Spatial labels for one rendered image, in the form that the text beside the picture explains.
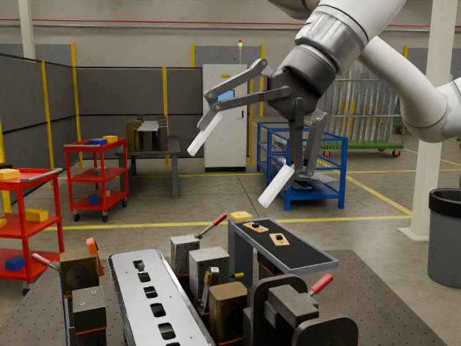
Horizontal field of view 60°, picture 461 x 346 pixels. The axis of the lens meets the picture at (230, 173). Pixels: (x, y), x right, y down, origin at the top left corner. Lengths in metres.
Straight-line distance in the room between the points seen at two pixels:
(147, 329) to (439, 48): 4.02
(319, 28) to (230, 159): 7.09
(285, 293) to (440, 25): 4.00
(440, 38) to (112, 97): 5.99
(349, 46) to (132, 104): 7.88
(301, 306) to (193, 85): 7.65
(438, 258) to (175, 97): 6.00
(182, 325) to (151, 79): 7.45
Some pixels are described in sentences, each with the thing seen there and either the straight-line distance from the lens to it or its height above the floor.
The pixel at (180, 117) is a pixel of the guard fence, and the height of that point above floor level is 1.00.
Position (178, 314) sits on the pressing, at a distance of 1.12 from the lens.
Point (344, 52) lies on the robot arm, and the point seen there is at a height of 1.63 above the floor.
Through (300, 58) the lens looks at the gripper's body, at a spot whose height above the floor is 1.62.
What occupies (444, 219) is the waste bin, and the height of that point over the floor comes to 0.56.
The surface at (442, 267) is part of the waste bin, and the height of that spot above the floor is 0.15.
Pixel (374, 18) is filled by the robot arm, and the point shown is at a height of 1.67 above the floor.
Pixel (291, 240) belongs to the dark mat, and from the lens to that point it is 1.15.
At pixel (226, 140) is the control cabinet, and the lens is 7.57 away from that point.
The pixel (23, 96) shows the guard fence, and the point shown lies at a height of 1.47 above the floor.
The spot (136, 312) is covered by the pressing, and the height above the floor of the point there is 1.00.
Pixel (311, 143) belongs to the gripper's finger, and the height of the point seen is 1.50.
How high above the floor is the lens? 1.58
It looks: 12 degrees down
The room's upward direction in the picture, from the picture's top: straight up
